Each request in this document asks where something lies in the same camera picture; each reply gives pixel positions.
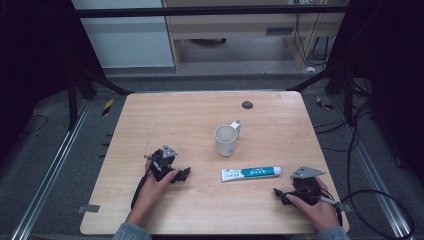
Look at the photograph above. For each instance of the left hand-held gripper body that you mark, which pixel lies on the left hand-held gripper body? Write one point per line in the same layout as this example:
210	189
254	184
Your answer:
161	159

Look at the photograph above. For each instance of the yellow and black tape strip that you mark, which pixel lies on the yellow and black tape strip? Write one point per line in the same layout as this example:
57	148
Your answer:
107	107
324	103

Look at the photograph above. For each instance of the person's left hand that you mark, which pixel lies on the person's left hand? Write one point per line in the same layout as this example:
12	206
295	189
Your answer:
150	193

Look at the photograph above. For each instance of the aluminium floor rail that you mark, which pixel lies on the aluminium floor rail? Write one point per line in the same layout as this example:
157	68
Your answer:
373	173
50	170

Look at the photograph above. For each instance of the grey tape piece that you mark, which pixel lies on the grey tape piece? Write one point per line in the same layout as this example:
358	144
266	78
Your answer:
346	208
89	208

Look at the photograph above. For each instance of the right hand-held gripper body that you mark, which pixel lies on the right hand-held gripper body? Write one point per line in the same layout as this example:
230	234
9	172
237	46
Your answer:
306	186

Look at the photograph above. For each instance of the black curtain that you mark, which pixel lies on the black curtain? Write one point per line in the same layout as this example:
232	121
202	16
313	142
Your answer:
33	66
393	83

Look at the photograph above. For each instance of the white and teal toothpaste tube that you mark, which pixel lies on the white and teal toothpaste tube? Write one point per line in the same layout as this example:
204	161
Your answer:
250	173

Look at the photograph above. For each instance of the black horizontal frame bar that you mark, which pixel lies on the black horizontal frame bar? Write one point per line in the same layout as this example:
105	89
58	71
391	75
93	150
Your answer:
213	11

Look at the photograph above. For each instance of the person's right hand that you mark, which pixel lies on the person's right hand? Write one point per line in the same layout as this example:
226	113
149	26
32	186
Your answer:
320	213

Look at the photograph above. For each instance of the black metal stand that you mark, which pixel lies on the black metal stand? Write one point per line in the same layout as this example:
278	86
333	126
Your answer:
71	100
349	96

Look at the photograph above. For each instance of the white cabinet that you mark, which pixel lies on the white cabinet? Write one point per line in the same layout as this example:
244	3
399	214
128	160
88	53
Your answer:
126	43

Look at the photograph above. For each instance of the dark round table grommet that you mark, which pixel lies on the dark round table grommet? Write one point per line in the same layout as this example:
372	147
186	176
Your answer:
247	105

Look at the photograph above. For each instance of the light wooden desk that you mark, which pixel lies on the light wooden desk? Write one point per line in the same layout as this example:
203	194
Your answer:
233	26

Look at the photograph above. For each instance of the small white floor object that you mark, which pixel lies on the small white floor object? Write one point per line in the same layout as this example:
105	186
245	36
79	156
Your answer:
310	69

